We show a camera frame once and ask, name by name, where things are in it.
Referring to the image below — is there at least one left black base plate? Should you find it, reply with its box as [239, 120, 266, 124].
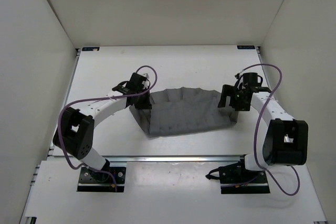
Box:
[77, 166, 127, 193]

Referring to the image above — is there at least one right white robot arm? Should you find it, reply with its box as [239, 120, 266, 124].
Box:
[218, 72, 308, 182]

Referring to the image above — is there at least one right blue table label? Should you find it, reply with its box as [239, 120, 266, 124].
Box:
[237, 45, 255, 50]

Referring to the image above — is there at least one aluminium rail profile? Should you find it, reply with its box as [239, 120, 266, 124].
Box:
[106, 155, 240, 163]

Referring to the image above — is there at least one blue table label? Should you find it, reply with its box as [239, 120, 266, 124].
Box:
[237, 45, 255, 50]
[81, 47, 100, 51]

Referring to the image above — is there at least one left blue table label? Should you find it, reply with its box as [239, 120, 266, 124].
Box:
[81, 47, 100, 51]

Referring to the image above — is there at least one grey pleated skirt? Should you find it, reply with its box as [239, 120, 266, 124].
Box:
[129, 87, 238, 138]

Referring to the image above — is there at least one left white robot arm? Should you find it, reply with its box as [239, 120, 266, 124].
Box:
[53, 71, 152, 181]

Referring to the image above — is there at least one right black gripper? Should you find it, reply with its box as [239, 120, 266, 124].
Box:
[218, 85, 249, 112]

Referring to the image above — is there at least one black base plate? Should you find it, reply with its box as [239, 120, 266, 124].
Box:
[77, 166, 127, 193]
[205, 161, 270, 195]

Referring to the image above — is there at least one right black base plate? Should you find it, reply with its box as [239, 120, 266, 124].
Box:
[205, 161, 270, 195]

